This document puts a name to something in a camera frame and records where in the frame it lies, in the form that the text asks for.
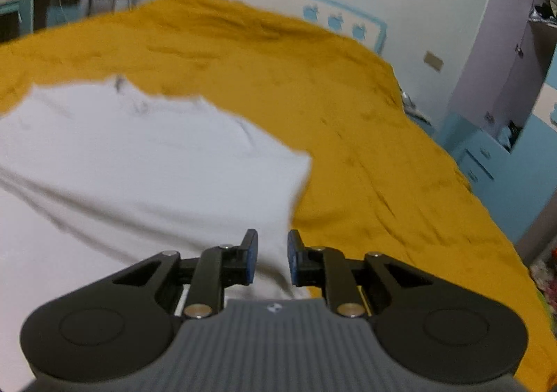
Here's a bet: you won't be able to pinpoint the dark clothes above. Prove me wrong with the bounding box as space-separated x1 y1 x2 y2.
496 120 525 151

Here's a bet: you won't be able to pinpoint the floral cloth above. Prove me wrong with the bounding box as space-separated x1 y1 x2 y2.
528 244 557 310

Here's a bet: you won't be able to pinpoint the yellow blanket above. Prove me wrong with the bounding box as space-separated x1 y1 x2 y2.
0 0 550 392

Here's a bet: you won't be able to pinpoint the grey white object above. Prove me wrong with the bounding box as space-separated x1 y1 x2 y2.
399 91 436 127

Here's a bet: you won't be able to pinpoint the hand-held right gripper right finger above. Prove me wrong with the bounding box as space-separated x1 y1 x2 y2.
287 229 436 318

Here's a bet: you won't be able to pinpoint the white printed t-shirt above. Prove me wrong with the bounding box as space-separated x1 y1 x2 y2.
0 76 313 392

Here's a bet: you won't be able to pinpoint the white blue wardrobe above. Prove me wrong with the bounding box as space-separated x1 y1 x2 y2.
437 0 557 245

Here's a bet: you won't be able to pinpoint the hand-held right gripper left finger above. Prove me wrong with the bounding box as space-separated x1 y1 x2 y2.
109 229 259 319

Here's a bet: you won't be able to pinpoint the blue desk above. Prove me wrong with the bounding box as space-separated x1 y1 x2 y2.
0 0 146 42

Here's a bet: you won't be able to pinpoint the beige wall socket plate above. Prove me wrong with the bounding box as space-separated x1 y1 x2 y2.
424 51 445 72

